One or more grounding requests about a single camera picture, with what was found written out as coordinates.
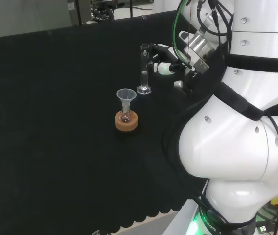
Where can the black bench cloth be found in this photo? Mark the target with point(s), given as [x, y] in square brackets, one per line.
[43, 122]

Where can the small round-bottom glass flask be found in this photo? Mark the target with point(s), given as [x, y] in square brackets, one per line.
[125, 117]

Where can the clear plastic funnel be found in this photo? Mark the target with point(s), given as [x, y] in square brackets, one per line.
[126, 94]

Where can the grey partition panel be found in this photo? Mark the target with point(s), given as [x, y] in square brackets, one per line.
[19, 17]

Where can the grey metal cabinet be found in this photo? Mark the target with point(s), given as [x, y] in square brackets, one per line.
[74, 12]

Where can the black tripod pole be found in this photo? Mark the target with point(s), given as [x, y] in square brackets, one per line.
[131, 8]
[80, 17]

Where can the black and white wrist camera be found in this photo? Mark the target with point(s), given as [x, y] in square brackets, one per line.
[178, 84]

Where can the clear glass graduated cylinder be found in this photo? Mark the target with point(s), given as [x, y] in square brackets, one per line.
[144, 73]

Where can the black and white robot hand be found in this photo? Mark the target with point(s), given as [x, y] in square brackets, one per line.
[164, 67]

